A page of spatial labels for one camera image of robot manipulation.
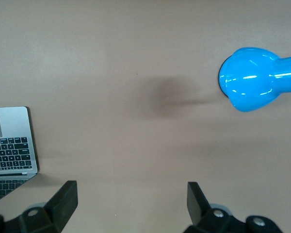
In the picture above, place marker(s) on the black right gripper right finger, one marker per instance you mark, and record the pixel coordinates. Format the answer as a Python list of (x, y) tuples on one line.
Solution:
[(196, 204)]

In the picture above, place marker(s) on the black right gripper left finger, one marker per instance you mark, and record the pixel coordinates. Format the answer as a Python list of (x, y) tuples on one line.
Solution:
[(63, 201)]

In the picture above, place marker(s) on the silver grey laptop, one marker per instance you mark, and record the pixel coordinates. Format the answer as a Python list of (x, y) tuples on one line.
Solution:
[(14, 121)]

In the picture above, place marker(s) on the blue desk lamp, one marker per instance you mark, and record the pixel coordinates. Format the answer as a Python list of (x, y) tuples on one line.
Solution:
[(247, 77)]

